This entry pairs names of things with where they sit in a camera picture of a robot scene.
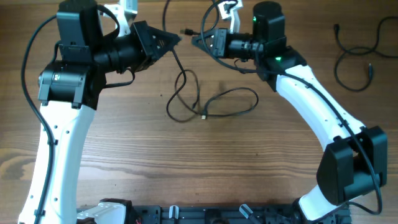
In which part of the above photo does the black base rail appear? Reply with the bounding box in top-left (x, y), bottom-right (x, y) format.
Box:
top-left (74, 198), bottom-right (352, 224)

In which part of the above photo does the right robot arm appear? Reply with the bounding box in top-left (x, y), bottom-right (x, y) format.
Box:
top-left (192, 1), bottom-right (388, 223)

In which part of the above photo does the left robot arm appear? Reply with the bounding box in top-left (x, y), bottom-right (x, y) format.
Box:
top-left (18, 1), bottom-right (180, 223)

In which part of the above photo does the black left camera cable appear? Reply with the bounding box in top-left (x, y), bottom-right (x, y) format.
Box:
top-left (20, 14), bottom-right (60, 224)

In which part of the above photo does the black right camera cable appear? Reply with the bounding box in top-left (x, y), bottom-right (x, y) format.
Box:
top-left (200, 0), bottom-right (383, 216)

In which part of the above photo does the black camera cable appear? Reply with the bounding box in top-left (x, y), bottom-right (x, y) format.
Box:
top-left (200, 0), bottom-right (383, 216)
top-left (20, 14), bottom-right (60, 224)

